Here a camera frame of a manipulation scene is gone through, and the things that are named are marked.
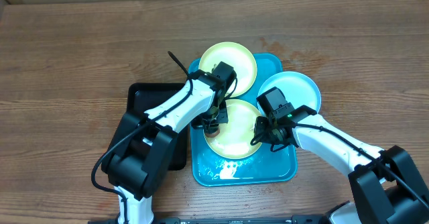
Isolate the yellow-green plate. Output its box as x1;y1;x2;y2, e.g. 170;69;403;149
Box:
204;99;261;159
198;42;257;97

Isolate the light blue plate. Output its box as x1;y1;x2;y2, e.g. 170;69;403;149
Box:
257;71;321;118

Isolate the green and red sponge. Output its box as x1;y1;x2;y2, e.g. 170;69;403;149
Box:
204;128;220;137

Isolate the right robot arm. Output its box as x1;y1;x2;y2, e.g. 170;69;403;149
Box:
252;103;428;224

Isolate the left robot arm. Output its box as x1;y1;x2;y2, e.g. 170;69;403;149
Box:
92;70;237;223

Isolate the teal plastic tray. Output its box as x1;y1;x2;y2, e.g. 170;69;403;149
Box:
190;53;298;187

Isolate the black plastic tray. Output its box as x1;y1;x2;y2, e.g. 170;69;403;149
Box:
127;82;189;170

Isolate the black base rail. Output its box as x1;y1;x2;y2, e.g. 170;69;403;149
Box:
87;213;336;224

